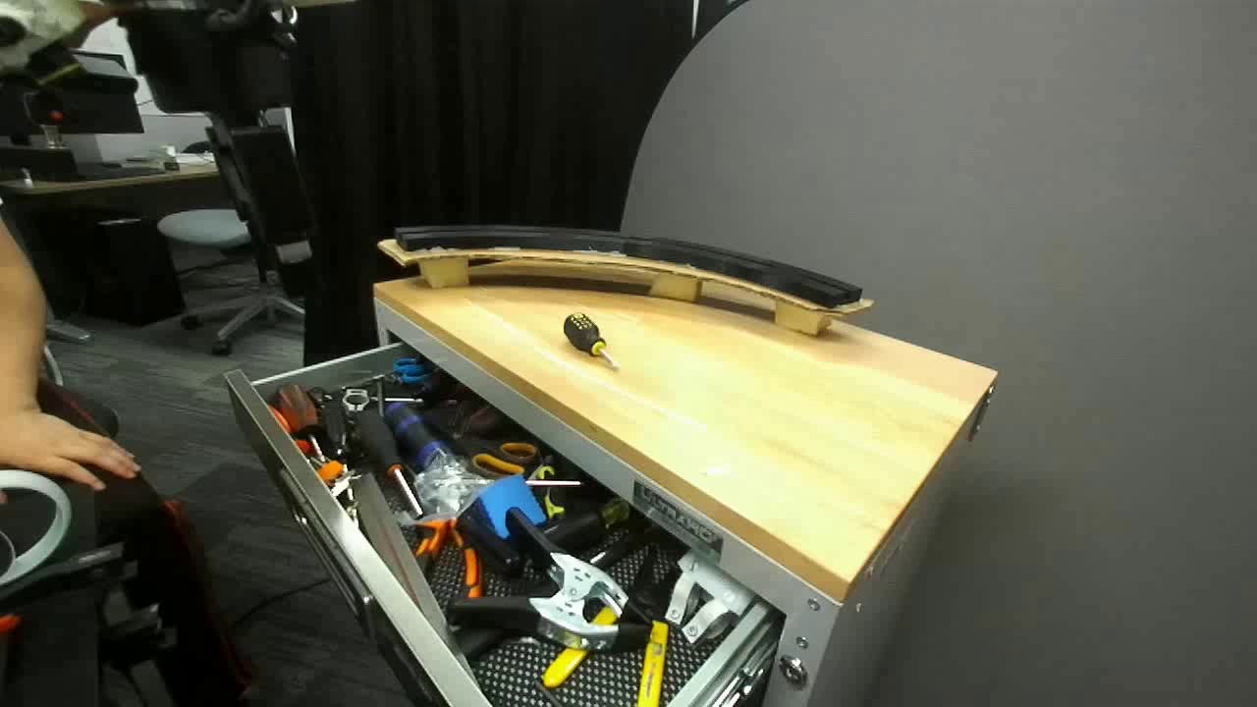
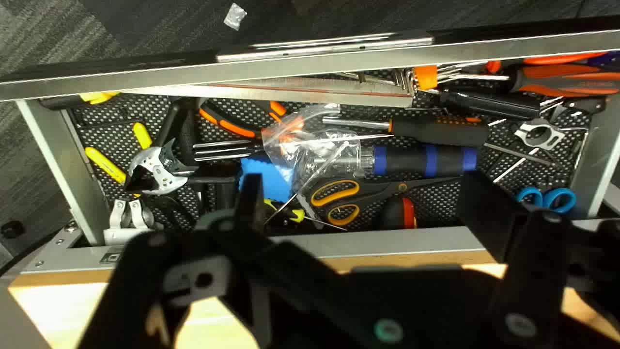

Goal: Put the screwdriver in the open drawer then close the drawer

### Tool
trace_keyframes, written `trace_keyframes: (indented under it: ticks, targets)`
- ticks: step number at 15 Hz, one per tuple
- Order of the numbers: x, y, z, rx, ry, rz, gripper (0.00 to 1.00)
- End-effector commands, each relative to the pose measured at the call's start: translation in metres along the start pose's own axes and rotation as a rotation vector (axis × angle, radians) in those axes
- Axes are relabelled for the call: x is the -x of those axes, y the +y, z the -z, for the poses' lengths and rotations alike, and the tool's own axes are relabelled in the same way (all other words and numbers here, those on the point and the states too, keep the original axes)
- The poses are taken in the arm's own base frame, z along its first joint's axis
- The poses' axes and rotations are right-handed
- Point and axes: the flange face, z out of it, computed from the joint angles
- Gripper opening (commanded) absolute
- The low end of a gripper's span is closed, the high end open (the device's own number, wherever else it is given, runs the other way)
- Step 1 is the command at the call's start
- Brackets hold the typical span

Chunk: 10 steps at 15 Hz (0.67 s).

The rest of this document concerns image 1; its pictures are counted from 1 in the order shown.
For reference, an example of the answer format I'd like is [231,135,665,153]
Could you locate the curved wooden board with blocks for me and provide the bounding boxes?
[373,234,875,343]

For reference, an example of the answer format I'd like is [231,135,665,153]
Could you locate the black yellow stubby screwdriver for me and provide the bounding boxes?
[558,309,620,373]

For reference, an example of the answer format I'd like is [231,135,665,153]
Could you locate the white cable loop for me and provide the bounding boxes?
[0,467,78,588]

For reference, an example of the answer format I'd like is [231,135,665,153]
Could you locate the wooden workbench top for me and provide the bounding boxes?
[370,272,1002,707]

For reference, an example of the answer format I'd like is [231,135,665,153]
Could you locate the brown office desk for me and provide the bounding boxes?
[0,156,227,220]

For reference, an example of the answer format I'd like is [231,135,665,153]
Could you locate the black equipment on desk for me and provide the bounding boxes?
[0,37,150,178]

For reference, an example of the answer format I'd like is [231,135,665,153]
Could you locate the black handled screwdriver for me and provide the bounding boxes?
[342,410,431,517]

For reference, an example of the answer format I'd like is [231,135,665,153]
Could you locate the person's bare forearm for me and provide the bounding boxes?
[0,217,57,415]

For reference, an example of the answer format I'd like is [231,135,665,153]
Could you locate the curved black rubber strip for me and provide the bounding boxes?
[394,220,867,315]

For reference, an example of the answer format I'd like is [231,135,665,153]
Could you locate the steel tool drawer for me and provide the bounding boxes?
[219,343,785,707]

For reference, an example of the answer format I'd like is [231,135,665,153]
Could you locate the blue handled screwdriver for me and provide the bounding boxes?
[383,397,478,521]

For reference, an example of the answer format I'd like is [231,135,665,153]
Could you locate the blue and black clamp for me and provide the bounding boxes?
[452,473,566,583]

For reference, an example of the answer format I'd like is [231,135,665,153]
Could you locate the person's bare hand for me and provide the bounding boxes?
[0,403,146,493]

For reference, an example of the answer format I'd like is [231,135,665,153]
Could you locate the white metal bracket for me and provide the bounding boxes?
[660,555,758,649]

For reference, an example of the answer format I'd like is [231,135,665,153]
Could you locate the orange handled pliers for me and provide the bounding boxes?
[414,513,491,606]

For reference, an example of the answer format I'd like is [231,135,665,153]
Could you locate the red handled screwdriver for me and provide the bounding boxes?
[262,381,328,459]

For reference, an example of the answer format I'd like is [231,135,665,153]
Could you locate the grey round partition panel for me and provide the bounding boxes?
[616,0,1257,707]

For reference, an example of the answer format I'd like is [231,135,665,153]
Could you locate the silver spring clamp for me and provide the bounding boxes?
[525,545,638,649]

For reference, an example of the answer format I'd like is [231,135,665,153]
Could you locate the black office chair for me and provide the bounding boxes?
[181,119,321,356]

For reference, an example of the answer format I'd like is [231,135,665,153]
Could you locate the yellow handled tool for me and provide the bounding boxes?
[633,618,676,707]

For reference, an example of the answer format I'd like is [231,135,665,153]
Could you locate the light blue stool seat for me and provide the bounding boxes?
[152,204,257,257]

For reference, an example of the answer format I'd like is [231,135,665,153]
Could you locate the black curtain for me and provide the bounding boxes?
[288,0,747,369]

